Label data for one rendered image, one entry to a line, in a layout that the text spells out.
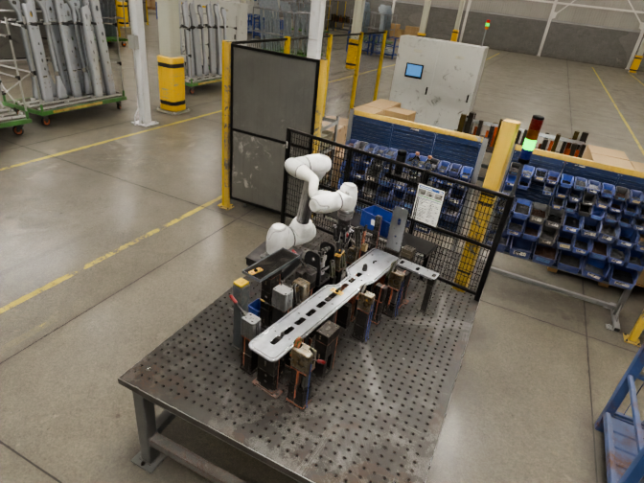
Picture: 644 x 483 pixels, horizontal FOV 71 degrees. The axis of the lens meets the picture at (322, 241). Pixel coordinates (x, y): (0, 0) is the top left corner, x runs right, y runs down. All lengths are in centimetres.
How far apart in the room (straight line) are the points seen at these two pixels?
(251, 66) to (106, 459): 393
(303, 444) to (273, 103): 377
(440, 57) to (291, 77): 484
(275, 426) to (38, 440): 164
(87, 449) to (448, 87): 819
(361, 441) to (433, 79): 792
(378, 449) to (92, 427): 189
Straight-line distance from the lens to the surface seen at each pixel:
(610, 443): 379
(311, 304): 265
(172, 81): 1017
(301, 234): 332
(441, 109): 951
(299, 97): 503
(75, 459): 334
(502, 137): 319
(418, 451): 246
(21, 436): 356
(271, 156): 538
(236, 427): 241
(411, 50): 955
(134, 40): 914
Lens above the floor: 260
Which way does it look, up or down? 29 degrees down
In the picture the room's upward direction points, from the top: 7 degrees clockwise
